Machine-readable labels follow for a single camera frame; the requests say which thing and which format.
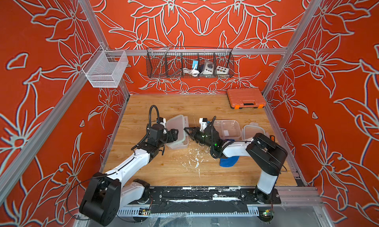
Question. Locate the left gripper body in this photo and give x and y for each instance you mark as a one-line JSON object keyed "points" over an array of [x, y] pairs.
{"points": [[168, 137]]}

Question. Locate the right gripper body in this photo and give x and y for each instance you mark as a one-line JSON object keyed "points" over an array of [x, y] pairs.
{"points": [[201, 138]]}

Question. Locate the clear lunch box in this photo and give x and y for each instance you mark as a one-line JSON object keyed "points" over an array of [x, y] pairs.
{"points": [[228, 129]]}

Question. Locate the blue cloth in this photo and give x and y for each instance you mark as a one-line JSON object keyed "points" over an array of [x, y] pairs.
{"points": [[227, 161]]}

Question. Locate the clear lunch box lid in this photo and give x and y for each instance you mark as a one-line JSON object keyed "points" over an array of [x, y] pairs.
{"points": [[251, 129]]}

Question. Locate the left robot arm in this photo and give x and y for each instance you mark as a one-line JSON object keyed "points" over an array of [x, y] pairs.
{"points": [[108, 192]]}

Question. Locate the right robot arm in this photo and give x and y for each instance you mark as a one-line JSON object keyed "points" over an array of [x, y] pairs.
{"points": [[266, 153]]}

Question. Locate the orange tool case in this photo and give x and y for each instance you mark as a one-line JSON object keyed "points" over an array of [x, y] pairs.
{"points": [[240, 98]]}

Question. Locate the white power adapter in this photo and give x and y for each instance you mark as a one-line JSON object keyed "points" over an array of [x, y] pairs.
{"points": [[207, 68]]}

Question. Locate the white button box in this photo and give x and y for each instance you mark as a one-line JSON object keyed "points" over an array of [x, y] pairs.
{"points": [[222, 71]]}

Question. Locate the blue white small box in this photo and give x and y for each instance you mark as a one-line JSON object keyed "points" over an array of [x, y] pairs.
{"points": [[195, 65]]}

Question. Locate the clear acrylic box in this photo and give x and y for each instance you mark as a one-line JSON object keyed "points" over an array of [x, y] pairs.
{"points": [[106, 69]]}

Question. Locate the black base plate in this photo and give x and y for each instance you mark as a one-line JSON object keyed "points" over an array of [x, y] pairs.
{"points": [[202, 200]]}

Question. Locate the black wire basket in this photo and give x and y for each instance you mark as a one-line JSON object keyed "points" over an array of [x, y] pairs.
{"points": [[176, 62]]}

